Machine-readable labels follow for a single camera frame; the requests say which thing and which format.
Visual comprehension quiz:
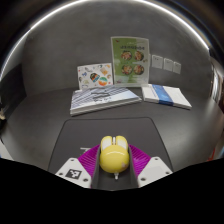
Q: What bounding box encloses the grey striped book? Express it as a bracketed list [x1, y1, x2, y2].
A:
[69, 85, 143, 117]

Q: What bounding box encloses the green menu sign stand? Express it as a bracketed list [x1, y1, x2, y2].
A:
[110, 35, 151, 88]

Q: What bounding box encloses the black mouse pad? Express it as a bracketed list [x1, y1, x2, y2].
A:
[47, 116, 174, 191]

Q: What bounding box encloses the white colourful sticker card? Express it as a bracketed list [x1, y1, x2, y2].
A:
[76, 62, 114, 91]

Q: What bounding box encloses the black monitor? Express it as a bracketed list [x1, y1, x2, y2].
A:
[0, 68, 26, 114]

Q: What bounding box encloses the white book with blue band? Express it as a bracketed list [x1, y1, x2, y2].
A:
[141, 83, 193, 110]

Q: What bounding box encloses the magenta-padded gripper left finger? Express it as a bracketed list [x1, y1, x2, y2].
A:
[54, 144, 102, 189]

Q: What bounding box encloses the white wall socket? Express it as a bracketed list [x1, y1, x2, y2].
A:
[151, 54, 164, 70]
[172, 61, 183, 75]
[163, 57, 174, 72]

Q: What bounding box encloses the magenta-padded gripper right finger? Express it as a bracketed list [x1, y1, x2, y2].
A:
[128, 143, 174, 188]

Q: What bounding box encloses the yellow computer mouse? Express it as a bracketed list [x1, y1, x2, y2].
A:
[99, 134, 131, 181]

